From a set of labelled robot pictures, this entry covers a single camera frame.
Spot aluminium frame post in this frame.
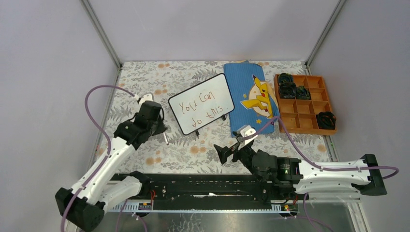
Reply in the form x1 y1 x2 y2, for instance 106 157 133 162
80 0 122 69
305 0 347 69

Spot red-capped whiteboard marker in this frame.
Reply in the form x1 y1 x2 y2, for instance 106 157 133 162
163 132 169 145

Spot blue Pikachu cloth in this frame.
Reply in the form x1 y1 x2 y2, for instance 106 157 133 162
223 62 280 132

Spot rolled dark tie middle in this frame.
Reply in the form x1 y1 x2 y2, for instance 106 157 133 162
279 82 296 99

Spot floral patterned table mat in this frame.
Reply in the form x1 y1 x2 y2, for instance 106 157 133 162
104 61 330 174

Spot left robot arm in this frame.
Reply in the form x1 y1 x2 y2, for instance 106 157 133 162
55 101 167 232

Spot white slotted cable duct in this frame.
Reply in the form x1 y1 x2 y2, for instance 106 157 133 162
123 199 300 214

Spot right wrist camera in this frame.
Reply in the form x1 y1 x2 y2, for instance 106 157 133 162
236 125 258 145

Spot orange wooden compartment tray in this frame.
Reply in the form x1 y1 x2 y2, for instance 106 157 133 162
274 74 337 136

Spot right aluminium frame post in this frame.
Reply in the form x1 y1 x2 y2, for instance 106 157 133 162
305 0 347 69

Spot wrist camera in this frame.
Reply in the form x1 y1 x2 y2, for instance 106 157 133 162
236 125 258 145
133 93 154 105

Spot left aluminium frame post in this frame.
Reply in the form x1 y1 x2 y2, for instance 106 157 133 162
80 0 122 69

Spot rolled dark tie top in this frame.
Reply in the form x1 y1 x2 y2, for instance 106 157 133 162
278 72 294 85

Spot rolled dark tie lower right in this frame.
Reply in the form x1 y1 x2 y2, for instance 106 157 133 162
316 111 337 130

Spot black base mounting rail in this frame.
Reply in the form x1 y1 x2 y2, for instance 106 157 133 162
130 174 309 205

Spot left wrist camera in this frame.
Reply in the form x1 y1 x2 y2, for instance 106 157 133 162
133 93 154 105

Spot rolled dark tie small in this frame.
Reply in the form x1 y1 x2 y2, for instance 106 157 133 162
295 86 311 100

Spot small black-framed whiteboard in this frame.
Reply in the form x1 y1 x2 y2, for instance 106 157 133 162
168 73 235 135

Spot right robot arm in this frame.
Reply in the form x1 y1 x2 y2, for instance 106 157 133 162
214 143 387 199

